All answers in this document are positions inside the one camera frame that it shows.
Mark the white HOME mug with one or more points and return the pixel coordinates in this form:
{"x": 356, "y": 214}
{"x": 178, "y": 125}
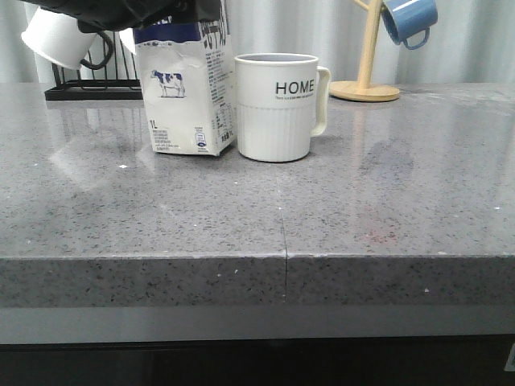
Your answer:
{"x": 282, "y": 103}

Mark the white mug black handle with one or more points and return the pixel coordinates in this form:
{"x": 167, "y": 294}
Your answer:
{"x": 57, "y": 38}

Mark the white blue milk carton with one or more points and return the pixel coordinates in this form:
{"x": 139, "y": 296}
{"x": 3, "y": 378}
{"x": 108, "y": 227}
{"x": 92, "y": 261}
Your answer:
{"x": 186, "y": 72}

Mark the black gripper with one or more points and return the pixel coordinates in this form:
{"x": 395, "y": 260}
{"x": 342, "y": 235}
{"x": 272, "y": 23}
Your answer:
{"x": 117, "y": 15}

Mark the wooden mug tree stand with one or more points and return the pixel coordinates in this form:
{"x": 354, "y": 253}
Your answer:
{"x": 363, "y": 89}

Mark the blue hanging mug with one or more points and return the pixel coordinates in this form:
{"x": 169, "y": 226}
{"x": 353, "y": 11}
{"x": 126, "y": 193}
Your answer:
{"x": 406, "y": 18}

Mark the black wire mug rack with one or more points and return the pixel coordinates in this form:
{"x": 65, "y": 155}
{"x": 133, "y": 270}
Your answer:
{"x": 117, "y": 80}

